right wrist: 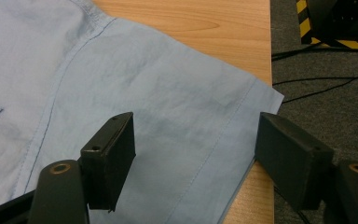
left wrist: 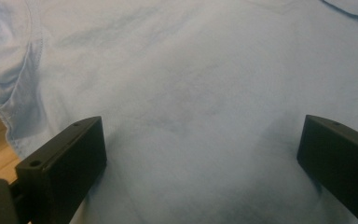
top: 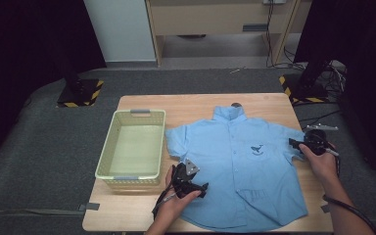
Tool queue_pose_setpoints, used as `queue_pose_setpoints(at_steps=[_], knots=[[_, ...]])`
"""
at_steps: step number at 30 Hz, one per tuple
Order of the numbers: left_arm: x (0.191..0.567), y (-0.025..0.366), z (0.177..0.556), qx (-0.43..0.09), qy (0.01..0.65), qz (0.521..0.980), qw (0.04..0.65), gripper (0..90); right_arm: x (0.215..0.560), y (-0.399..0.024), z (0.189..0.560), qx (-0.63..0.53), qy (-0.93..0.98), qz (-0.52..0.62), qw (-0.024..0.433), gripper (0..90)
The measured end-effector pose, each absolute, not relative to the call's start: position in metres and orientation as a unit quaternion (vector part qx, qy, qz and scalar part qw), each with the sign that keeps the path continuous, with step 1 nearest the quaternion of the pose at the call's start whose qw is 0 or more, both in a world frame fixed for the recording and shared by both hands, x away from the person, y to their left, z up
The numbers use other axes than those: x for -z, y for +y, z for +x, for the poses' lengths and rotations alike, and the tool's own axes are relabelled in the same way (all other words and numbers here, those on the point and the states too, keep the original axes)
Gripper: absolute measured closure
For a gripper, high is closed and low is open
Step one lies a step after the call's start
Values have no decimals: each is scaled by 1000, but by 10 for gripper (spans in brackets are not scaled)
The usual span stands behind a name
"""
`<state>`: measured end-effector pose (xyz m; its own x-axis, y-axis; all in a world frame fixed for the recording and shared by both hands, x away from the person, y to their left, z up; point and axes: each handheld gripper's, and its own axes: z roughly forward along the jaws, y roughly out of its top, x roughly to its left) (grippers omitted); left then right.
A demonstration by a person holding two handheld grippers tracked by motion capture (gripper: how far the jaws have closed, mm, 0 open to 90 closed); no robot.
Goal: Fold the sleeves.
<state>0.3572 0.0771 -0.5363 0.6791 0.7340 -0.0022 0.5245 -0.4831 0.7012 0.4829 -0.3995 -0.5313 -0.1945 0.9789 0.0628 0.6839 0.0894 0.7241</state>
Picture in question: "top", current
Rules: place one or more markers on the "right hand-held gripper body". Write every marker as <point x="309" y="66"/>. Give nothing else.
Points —
<point x="316" y="142"/>

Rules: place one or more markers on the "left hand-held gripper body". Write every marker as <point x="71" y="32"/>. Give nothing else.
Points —
<point x="182" y="182"/>

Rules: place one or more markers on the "light blue short-sleeved shirt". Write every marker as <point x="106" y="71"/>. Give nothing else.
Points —
<point x="235" y="169"/>

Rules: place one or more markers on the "light green plastic basket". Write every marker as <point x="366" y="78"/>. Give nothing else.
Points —
<point x="133" y="150"/>

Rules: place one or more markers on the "person's right hand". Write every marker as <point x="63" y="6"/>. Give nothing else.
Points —
<point x="324" y="168"/>

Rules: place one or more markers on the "person's left hand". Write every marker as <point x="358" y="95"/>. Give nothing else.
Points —
<point x="171" y="209"/>

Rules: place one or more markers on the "black stand with striped base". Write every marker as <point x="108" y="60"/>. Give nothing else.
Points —
<point x="303" y="88"/>
<point x="78" y="93"/>

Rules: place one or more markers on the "grey tape piece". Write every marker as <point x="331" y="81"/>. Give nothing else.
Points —
<point x="323" y="209"/>
<point x="91" y="206"/>

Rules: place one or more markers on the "dark round table grommet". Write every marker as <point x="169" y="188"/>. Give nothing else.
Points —
<point x="236" y="104"/>

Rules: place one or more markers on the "small metal floor object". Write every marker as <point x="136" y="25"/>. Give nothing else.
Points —
<point x="237" y="70"/>

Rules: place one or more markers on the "black curtain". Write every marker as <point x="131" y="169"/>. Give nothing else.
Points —
<point x="19" y="49"/>
<point x="365" y="49"/>

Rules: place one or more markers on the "grey power strip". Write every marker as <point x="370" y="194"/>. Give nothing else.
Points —
<point x="274" y="1"/>

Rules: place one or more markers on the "white partition panel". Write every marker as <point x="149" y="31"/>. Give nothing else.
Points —
<point x="120" y="29"/>

